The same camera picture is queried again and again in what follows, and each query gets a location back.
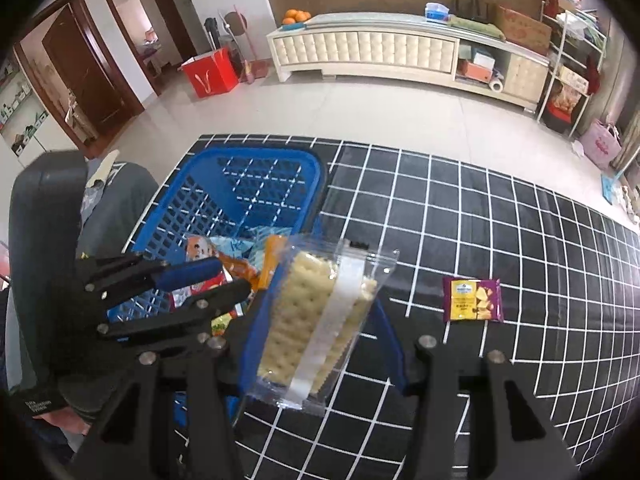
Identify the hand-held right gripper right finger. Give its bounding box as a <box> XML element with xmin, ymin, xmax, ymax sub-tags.
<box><xmin>372</xmin><ymin>297</ymin><xmax>581</xmax><ymax>480</ymax></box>

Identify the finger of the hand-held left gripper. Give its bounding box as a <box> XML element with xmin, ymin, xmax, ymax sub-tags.
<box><xmin>75</xmin><ymin>252</ymin><xmax>224</xmax><ymax>311</ymax></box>
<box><xmin>97</xmin><ymin>279</ymin><xmax>252</xmax><ymax>356</ymax></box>

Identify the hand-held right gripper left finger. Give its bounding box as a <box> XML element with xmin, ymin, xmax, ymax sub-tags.
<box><xmin>70</xmin><ymin>290</ymin><xmax>268</xmax><ymax>480</ymax></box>

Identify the large red snack packet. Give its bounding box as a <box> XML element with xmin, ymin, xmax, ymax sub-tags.
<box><xmin>169</xmin><ymin>269</ymin><xmax>228</xmax><ymax>311</ymax></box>

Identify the clear blue-print snack packet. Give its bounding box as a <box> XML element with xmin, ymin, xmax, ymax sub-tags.
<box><xmin>210</xmin><ymin>227</ymin><xmax>291</xmax><ymax>266</ymax></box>

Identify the clear pale cracker packet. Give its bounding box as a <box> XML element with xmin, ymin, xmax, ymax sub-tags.
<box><xmin>239</xmin><ymin>237</ymin><xmax>400</xmax><ymax>416</ymax></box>

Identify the purple yellow snack packet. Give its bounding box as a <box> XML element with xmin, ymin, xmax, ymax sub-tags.
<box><xmin>442</xmin><ymin>276</ymin><xmax>505</xmax><ymax>323</ymax></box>

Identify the blue plastic basket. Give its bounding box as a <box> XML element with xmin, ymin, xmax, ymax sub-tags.
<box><xmin>107</xmin><ymin>147</ymin><xmax>328</xmax><ymax>428</ymax></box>

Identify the person's left hand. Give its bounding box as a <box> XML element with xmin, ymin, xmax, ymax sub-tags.
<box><xmin>42</xmin><ymin>406</ymin><xmax>96</xmax><ymax>435</ymax></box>

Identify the black white grid tablecloth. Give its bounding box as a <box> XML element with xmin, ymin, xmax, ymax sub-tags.
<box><xmin>122</xmin><ymin>134</ymin><xmax>640</xmax><ymax>480</ymax></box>

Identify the grey chair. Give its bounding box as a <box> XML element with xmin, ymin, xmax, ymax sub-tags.
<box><xmin>7</xmin><ymin>150</ymin><xmax>161</xmax><ymax>311</ymax></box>

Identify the red paper bag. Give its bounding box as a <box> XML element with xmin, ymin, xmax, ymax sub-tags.
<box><xmin>181</xmin><ymin>47</ymin><xmax>240</xmax><ymax>98</ymax></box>

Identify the dark wooden door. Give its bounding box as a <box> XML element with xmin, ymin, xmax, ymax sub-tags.
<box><xmin>42</xmin><ymin>5</ymin><xmax>132</xmax><ymax>143</ymax></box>

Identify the light blue mop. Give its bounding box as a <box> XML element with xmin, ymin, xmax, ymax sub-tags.
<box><xmin>600</xmin><ymin>157</ymin><xmax>640</xmax><ymax>204</ymax></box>

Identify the cream tv cabinet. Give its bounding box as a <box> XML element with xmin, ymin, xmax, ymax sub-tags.
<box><xmin>266</xmin><ymin>12</ymin><xmax>551</xmax><ymax>113</ymax></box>

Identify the pink bag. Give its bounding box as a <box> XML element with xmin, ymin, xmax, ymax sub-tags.
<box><xmin>579</xmin><ymin>119</ymin><xmax>622</xmax><ymax>171</ymax></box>

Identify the orange box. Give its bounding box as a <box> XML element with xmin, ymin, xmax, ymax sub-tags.
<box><xmin>457</xmin><ymin>60</ymin><xmax>493</xmax><ymax>83</ymax></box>

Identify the red printed bag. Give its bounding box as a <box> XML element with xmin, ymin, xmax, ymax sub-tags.
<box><xmin>542</xmin><ymin>82</ymin><xmax>591</xmax><ymax>131</ymax></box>

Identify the green folded cloth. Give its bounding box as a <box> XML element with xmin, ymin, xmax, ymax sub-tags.
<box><xmin>447</xmin><ymin>15</ymin><xmax>506</xmax><ymax>41</ymax></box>

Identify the brown cardboard box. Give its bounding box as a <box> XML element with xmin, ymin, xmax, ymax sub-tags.
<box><xmin>495</xmin><ymin>5</ymin><xmax>553</xmax><ymax>56</ymax></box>

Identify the white metal rack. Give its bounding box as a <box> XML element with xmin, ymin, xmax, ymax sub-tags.
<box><xmin>537</xmin><ymin>0</ymin><xmax>613</xmax><ymax>138</ymax></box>

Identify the white wall shelf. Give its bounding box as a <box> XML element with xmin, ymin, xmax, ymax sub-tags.
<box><xmin>0</xmin><ymin>55</ymin><xmax>48</xmax><ymax>156</ymax></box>

